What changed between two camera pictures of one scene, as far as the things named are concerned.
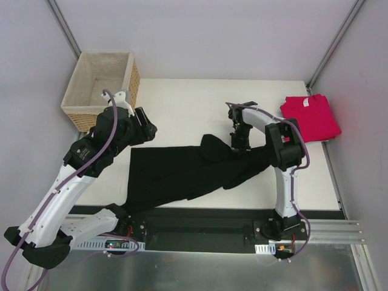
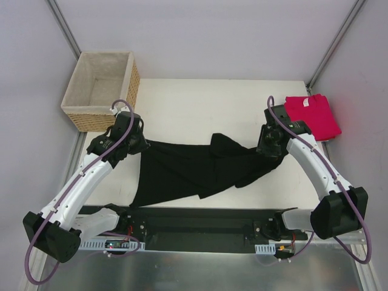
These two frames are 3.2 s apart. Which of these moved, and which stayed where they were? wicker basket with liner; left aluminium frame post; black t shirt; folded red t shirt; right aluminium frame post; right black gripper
Moved: right black gripper; black t shirt
Stayed: folded red t shirt; right aluminium frame post; left aluminium frame post; wicker basket with liner
